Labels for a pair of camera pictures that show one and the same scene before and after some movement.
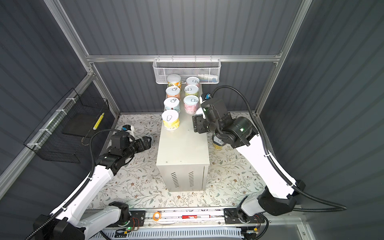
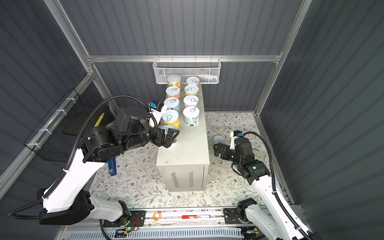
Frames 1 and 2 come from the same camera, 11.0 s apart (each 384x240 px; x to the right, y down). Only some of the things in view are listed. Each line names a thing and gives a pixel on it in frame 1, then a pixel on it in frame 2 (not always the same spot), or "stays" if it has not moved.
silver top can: x=171 y=119 stays
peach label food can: x=173 y=91 stays
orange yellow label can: x=174 y=80 stays
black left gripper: x=141 y=148 -> x=160 y=140
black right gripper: x=197 y=120 -> x=226 y=148
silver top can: x=172 y=103 stays
